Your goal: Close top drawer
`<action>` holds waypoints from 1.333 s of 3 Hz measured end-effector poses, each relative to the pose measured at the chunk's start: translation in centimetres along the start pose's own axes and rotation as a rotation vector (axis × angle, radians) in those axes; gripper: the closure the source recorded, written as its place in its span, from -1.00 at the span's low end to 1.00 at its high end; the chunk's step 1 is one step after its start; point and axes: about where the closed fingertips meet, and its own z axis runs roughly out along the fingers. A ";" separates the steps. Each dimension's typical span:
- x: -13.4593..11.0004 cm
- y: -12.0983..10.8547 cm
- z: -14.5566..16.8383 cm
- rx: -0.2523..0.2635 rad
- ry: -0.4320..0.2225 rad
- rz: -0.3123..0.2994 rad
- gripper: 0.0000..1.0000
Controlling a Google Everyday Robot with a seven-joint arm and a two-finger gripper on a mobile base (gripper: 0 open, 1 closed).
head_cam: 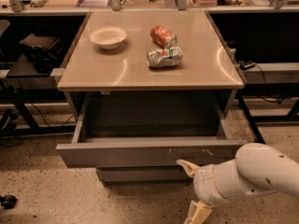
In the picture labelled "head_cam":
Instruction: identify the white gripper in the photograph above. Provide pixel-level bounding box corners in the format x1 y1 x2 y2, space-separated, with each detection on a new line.
177 160 227 224

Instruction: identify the grey top drawer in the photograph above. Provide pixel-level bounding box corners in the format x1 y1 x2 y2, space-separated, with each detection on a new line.
56 102 245 170

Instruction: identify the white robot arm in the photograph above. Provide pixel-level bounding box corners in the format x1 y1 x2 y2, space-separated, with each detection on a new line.
177 143 299 224

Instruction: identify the black desk leg right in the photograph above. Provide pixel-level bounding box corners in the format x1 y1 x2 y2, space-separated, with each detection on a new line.
237 96 265 144

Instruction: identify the grey cabinet desk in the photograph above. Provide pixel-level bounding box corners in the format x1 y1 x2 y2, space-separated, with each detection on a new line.
58 10 244 137

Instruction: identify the black power adapter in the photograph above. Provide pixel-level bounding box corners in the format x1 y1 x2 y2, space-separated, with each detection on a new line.
239 61 255 70

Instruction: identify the red soda can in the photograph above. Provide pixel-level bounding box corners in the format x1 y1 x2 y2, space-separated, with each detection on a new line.
150 25 177 49

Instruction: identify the white bowl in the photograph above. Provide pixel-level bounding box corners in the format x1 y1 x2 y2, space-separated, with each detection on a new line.
90 26 127 50

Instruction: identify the black caster wheel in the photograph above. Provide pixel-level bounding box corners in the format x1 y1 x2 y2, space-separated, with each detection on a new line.
0 195 17 209

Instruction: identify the black chair left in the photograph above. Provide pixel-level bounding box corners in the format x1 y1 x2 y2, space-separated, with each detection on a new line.
7 34 63 78

